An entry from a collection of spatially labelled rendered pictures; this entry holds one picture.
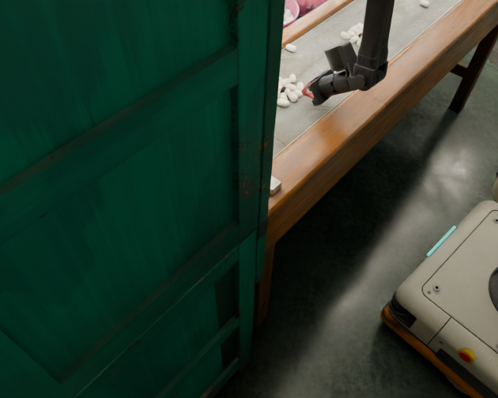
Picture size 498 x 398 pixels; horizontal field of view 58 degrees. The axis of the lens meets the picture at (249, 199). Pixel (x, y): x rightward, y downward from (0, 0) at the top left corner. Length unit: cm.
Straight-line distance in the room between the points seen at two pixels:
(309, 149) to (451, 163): 132
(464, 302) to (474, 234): 29
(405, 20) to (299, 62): 48
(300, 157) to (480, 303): 81
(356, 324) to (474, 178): 100
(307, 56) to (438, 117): 124
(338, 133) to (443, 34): 65
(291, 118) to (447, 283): 77
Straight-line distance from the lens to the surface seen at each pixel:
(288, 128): 130
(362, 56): 118
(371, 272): 192
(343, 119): 132
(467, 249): 176
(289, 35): 163
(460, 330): 160
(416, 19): 187
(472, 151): 254
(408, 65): 157
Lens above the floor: 162
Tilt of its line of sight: 52 degrees down
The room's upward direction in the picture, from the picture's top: 1 degrees clockwise
